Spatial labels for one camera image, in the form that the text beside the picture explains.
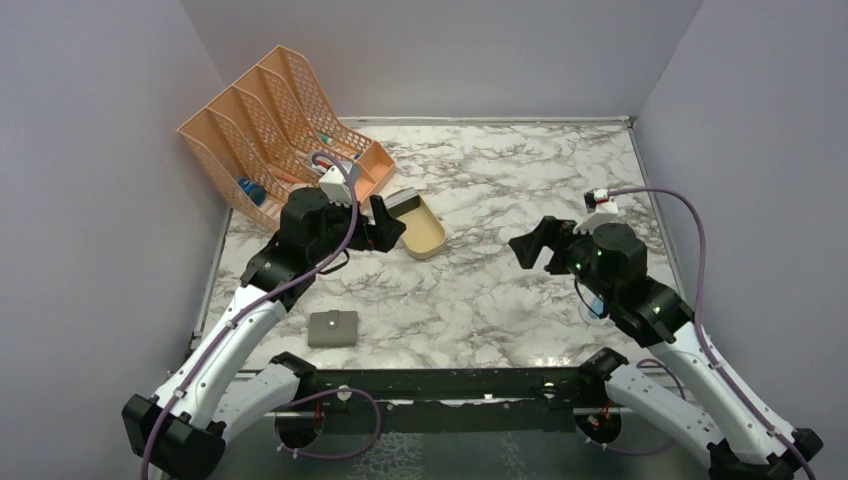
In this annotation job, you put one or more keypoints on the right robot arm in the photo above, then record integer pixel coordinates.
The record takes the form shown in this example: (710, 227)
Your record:
(730, 430)

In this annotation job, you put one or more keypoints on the beige oval tray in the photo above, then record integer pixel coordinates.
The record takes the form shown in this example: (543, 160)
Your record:
(425, 235)

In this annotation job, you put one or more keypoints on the stack of credit cards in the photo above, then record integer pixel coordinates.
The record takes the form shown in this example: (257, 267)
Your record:
(402, 202)

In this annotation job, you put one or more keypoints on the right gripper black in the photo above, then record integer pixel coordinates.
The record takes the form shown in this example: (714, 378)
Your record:
(557, 234)

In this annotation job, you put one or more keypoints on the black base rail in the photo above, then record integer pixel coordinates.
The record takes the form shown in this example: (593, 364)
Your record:
(361, 402)

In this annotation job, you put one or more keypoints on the orange plastic file organizer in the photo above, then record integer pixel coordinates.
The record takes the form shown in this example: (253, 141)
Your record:
(253, 127)

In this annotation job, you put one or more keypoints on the grey leather card holder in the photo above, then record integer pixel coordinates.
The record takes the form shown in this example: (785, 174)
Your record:
(332, 329)

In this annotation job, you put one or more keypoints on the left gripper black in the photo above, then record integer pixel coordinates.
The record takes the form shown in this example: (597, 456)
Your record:
(386, 230)

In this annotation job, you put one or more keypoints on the blue item in organizer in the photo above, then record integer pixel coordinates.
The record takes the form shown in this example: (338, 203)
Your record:
(255, 192)

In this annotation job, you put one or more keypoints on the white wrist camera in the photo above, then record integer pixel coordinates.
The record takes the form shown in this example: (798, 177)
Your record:
(601, 208)
(335, 186)

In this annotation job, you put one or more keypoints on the white tube in organizer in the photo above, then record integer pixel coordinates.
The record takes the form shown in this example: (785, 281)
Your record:
(320, 165)

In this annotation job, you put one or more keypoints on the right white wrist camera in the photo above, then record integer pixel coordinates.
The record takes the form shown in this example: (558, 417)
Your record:
(601, 208)

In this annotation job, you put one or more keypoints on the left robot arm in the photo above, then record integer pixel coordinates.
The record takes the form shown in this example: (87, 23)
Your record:
(183, 428)

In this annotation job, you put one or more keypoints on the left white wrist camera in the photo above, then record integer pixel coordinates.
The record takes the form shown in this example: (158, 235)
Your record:
(335, 186)

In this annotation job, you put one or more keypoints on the green capped marker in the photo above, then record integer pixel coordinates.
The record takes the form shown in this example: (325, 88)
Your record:
(326, 138)

